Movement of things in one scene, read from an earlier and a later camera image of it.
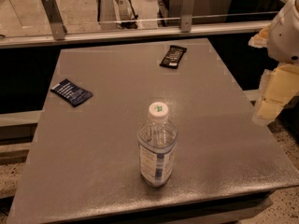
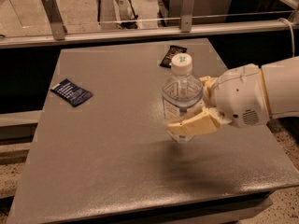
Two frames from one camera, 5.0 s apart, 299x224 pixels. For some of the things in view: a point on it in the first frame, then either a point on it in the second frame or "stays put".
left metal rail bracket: x=53 y=14 stays put
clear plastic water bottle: x=158 y=145 to x=182 y=94
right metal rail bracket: x=188 y=1 stays put
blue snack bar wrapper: x=74 y=94 stays put
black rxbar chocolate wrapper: x=173 y=57 stays put
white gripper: x=285 y=36 to x=239 y=93
